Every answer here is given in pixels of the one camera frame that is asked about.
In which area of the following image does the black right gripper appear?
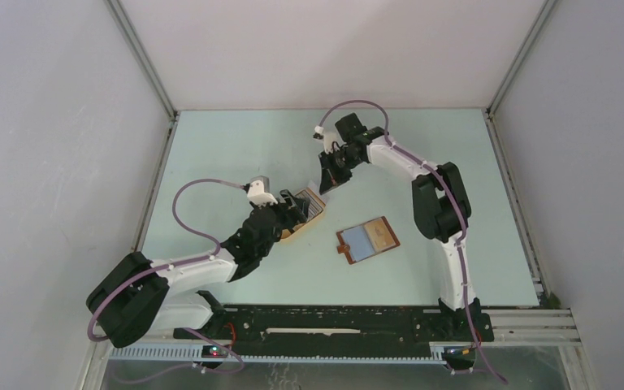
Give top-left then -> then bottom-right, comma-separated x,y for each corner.
318,148 -> 363,194

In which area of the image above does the brown leather card holder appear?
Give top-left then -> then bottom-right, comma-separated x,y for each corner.
336,216 -> 401,265

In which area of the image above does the orange VIP credit card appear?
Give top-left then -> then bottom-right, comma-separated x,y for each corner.
364,218 -> 398,253

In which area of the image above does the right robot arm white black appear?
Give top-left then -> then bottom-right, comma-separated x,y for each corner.
314,113 -> 476,340

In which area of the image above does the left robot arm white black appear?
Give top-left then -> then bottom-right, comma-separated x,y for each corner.
86,190 -> 311,348

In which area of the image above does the stack of credit cards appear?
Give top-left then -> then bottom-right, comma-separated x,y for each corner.
295,188 -> 326,222

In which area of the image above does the beige oval card tray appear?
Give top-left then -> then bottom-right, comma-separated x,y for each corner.
281,181 -> 327,241

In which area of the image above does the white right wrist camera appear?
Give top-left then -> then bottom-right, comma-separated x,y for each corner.
313,125 -> 339,154

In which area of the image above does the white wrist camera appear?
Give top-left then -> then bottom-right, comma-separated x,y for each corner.
313,125 -> 339,154
246,175 -> 278,207

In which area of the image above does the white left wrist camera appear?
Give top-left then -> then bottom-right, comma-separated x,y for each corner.
246,175 -> 278,207

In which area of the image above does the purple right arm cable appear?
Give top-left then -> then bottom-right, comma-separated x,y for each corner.
317,99 -> 509,384

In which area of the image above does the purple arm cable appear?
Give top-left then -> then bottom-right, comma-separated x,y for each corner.
86,178 -> 245,374
317,99 -> 509,384

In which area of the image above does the white toothed cable duct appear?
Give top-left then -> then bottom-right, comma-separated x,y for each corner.
108,343 -> 445,365

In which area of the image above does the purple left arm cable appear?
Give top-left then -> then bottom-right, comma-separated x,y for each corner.
86,178 -> 245,374

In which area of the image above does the aluminium frame rail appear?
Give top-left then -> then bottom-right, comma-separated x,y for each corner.
92,306 -> 583,349

